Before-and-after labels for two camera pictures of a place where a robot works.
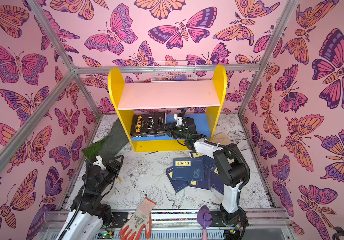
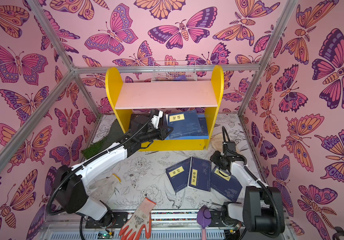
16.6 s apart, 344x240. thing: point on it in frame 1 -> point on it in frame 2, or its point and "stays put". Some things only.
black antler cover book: [150, 122] stays put
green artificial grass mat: [108, 147] stays put
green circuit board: [104, 235] stays put
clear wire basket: [174, 71] stays put
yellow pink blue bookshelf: [147, 106] stays put
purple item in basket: [181, 78] stays put
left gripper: [116, 166] -> [159, 130]
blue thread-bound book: [188, 169] -> [203, 123]
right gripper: [173, 130] -> [220, 162]
